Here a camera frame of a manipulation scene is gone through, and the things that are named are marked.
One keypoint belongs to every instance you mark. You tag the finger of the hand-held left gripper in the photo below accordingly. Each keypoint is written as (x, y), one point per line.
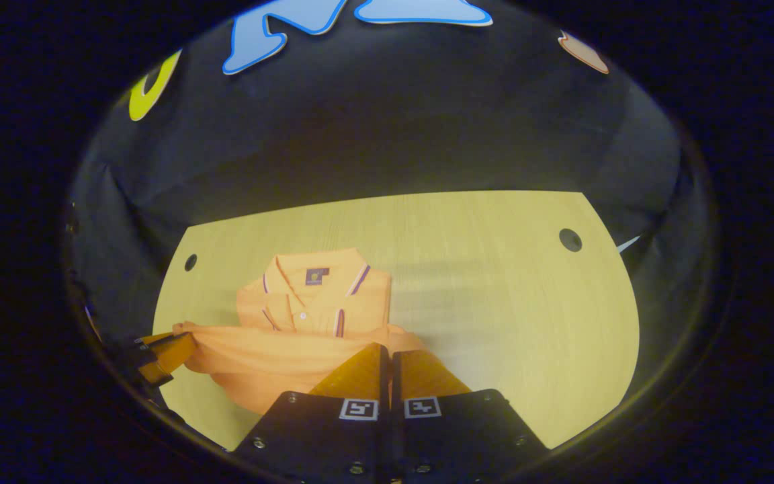
(168, 356)
(153, 338)

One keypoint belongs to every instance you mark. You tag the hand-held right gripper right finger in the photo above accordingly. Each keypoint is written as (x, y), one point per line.
(454, 430)

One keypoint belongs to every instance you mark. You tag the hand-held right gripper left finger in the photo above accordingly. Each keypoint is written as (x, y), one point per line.
(333, 430)

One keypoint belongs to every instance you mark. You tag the orange T-shirt with collar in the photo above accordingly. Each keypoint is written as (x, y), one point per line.
(306, 336)

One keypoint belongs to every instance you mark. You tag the black backdrop cloth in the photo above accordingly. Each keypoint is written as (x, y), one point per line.
(387, 134)

